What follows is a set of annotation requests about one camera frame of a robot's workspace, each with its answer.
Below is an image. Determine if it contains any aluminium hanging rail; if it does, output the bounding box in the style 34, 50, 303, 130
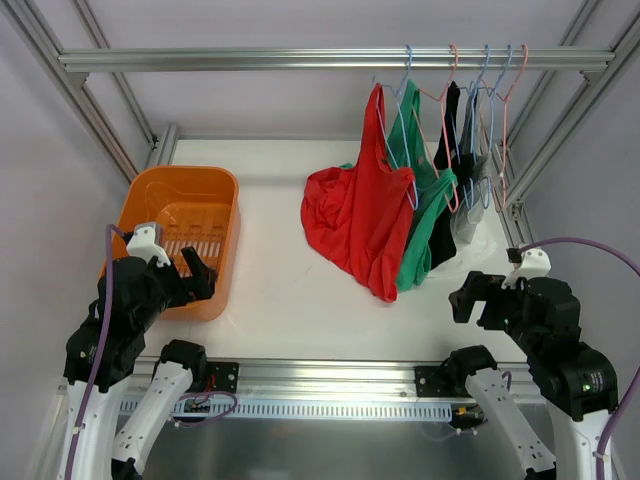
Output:
58, 46, 615, 73

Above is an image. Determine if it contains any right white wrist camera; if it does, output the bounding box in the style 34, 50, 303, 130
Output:
501, 247, 551, 289

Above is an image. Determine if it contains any grey tank top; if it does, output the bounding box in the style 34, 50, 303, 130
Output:
451, 95, 492, 245

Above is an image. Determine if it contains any black tank top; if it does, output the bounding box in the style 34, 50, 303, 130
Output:
429, 81, 461, 269

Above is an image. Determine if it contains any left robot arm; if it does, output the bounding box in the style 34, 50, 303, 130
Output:
59, 247, 218, 479

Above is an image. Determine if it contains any red tank top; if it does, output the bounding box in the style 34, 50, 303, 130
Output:
301, 84, 415, 303

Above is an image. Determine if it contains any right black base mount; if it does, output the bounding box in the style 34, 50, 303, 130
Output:
414, 365, 452, 398

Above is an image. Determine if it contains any orange plastic basket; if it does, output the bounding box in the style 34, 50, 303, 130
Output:
115, 165, 241, 322

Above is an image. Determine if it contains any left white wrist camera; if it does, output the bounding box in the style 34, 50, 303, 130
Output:
126, 222, 171, 268

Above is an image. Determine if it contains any blue hanger under grey top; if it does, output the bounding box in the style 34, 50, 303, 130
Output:
469, 44, 516, 166

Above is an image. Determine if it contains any white tank top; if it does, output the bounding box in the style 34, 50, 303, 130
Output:
428, 232, 497, 279

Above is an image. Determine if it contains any green tank top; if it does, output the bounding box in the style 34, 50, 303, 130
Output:
339, 79, 460, 293

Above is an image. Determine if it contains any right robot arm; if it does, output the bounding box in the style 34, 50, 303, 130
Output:
442, 271, 620, 479

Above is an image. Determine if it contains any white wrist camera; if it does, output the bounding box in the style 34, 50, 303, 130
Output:
126, 222, 171, 268
501, 247, 551, 289

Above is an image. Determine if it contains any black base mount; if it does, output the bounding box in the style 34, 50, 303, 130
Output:
204, 361, 239, 394
414, 365, 452, 398

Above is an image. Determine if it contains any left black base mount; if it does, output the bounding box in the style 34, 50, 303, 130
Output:
204, 361, 239, 394

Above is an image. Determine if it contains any pink wire hanger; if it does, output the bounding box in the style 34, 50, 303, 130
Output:
418, 44, 460, 213
493, 44, 529, 213

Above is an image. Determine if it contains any blue wire hanger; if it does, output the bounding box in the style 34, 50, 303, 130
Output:
382, 44, 419, 211

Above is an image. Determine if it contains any white slotted cable duct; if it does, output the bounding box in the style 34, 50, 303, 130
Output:
119, 396, 453, 423

